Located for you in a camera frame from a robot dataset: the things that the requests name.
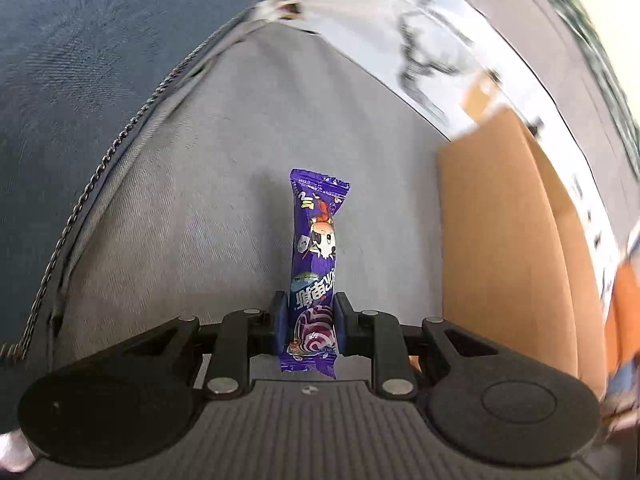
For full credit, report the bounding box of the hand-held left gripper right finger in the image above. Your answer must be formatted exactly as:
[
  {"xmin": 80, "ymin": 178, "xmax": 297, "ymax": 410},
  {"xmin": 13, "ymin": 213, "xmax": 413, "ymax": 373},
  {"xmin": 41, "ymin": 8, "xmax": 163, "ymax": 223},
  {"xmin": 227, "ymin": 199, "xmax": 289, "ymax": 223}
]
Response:
[{"xmin": 333, "ymin": 291, "xmax": 502, "ymax": 399}]

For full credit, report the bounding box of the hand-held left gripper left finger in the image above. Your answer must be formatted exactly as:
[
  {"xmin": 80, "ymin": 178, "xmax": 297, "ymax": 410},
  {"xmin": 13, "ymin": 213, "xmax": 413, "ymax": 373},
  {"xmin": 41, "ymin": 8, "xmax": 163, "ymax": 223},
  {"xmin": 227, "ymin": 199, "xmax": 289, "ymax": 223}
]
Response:
[{"xmin": 124, "ymin": 290, "xmax": 291, "ymax": 399}]

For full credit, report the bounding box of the purple candy packet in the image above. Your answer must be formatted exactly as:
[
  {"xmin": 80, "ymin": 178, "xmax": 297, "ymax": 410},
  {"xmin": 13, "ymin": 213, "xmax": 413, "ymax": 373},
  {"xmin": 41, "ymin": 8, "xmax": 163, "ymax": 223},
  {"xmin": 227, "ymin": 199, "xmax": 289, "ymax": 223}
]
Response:
[{"xmin": 278, "ymin": 168, "xmax": 352, "ymax": 380}]

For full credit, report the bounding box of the cardboard box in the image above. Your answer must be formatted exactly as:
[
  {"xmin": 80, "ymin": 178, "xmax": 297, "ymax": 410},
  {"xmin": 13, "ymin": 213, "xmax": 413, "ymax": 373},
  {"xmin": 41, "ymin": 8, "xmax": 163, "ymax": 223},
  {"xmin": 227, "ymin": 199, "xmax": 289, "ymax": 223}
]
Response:
[{"xmin": 436, "ymin": 107, "xmax": 614, "ymax": 397}]

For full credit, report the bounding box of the orange cloth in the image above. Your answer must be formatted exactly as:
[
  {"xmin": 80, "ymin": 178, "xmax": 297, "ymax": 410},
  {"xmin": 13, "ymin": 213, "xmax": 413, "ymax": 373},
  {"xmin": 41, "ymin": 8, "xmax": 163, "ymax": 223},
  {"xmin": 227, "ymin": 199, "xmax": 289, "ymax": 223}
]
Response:
[{"xmin": 602, "ymin": 259, "xmax": 640, "ymax": 377}]

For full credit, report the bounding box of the blue sofa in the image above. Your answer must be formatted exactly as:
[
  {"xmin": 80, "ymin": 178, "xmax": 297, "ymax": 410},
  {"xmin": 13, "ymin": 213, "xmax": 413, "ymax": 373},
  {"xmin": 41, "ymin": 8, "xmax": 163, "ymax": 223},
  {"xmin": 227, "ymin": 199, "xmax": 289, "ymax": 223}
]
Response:
[{"xmin": 0, "ymin": 0, "xmax": 301, "ymax": 366}]

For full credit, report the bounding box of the green checked cloth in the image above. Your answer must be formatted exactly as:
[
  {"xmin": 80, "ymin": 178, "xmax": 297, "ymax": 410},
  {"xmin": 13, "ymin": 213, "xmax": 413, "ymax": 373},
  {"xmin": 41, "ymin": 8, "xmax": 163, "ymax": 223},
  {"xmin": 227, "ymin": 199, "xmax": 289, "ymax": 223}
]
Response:
[{"xmin": 515, "ymin": 0, "xmax": 640, "ymax": 133}]

